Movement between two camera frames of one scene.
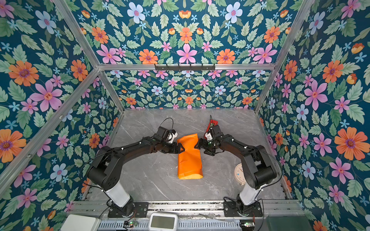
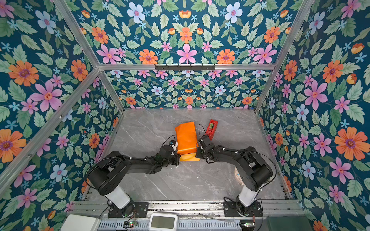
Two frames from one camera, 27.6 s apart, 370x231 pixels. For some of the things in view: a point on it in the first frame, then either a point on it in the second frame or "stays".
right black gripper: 200,142 -> 198,155
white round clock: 239,175 stays
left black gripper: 174,150 -> 177,157
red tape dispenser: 212,123 stays
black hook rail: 185,68 stays
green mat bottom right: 288,223 stays
